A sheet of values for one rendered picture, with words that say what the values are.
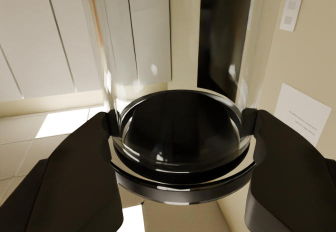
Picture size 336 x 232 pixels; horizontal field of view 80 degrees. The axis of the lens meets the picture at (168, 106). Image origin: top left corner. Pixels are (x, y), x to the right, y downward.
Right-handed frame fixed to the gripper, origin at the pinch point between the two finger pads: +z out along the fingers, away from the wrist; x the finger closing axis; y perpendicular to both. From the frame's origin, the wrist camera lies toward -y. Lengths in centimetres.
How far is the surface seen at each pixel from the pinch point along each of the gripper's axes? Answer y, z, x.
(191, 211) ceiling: 146, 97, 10
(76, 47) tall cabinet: 37, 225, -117
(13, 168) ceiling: 143, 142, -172
